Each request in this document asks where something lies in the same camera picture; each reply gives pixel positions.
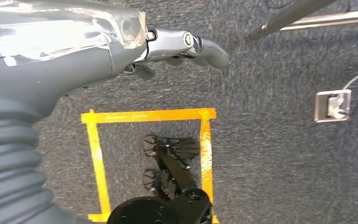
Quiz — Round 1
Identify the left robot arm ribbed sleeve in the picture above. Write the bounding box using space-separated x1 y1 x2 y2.
0 97 91 224

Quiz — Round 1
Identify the steel workbench yellow tape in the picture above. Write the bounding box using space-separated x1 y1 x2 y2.
248 0 358 40

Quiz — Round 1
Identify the metal floor socket box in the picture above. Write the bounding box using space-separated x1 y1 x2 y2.
314 89 352 124

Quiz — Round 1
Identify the black robot foot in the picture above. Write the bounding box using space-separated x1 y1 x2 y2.
142 134 202 191
142 168 181 201

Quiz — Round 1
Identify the yellow floor tape square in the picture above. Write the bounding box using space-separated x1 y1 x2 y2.
80 107 220 224

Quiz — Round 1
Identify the black robot hip block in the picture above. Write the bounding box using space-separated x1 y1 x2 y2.
106 188 213 224

